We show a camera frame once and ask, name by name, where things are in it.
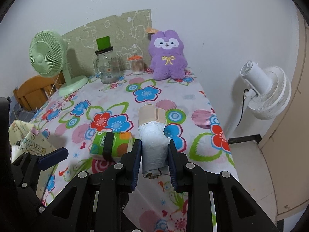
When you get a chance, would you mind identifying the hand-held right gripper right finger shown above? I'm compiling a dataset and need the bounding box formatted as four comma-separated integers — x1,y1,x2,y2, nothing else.
168,140,280,232

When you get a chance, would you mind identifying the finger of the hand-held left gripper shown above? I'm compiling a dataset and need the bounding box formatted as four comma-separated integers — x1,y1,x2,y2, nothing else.
14,181,47,215
12,147,70,192

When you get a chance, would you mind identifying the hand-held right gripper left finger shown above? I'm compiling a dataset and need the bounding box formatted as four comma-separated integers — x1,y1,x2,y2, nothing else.
34,139,142,232

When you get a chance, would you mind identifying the white soft packet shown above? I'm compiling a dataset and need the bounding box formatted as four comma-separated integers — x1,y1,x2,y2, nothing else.
138,122,171,180

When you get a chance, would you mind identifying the yellow cartoon pillowcase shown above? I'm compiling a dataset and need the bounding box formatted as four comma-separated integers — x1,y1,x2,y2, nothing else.
8,119,59,199

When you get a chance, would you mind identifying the blue patterned cloth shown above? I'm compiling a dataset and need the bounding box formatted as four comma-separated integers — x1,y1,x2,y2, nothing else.
10,97,37,122

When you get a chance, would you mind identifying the wooden chair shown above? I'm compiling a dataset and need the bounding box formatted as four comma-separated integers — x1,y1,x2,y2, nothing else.
13,75,67,112

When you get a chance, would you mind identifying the floral tablecloth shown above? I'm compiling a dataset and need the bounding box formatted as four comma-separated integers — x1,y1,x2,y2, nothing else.
29,69,239,232

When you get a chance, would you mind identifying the cotton swab container orange lid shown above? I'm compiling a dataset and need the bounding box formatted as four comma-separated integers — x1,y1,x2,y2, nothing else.
128,54,145,75

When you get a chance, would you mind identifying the green desk fan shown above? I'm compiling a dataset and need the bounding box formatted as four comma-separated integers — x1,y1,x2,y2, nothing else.
29,30,89,96

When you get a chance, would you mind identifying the purple plush toy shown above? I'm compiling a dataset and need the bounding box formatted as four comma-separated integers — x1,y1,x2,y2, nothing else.
148,30,189,81

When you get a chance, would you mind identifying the white standing fan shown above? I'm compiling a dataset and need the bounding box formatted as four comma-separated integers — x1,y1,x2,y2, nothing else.
227,61,292,142

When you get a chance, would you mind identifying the beige door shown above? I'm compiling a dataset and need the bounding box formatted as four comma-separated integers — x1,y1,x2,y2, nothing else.
258,12,309,223

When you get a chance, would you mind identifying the green card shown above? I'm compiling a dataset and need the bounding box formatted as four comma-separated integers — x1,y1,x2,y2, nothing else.
96,36,112,51

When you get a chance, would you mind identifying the black fan cable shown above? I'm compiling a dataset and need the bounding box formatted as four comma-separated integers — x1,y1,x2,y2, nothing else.
236,87,250,128

